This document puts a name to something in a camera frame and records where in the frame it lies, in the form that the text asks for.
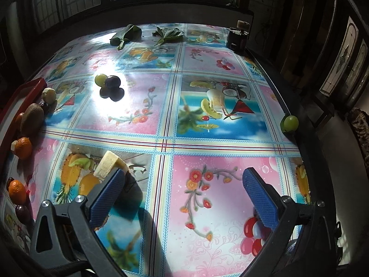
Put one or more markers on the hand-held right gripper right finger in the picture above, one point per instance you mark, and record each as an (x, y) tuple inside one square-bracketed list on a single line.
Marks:
[(261, 199)]

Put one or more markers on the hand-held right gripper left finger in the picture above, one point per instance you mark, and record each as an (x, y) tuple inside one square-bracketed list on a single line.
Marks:
[(105, 199)]

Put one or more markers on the green grape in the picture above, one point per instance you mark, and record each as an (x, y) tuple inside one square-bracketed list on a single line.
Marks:
[(100, 79), (290, 122)]

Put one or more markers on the brown kiwi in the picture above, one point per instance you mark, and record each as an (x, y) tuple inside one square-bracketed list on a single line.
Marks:
[(32, 118)]

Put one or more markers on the red cardboard tray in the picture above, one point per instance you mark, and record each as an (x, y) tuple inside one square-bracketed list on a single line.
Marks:
[(31, 88)]

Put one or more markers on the fruit-print plastic tablecloth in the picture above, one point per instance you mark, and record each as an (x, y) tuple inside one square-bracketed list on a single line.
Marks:
[(173, 121)]

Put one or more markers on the dark jar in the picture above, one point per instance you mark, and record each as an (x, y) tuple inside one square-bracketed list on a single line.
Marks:
[(237, 40)]

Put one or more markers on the green leaf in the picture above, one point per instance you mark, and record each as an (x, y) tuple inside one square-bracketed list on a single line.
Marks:
[(126, 34), (168, 34)]

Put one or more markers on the tan spool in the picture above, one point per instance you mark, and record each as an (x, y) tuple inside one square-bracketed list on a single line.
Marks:
[(243, 24)]

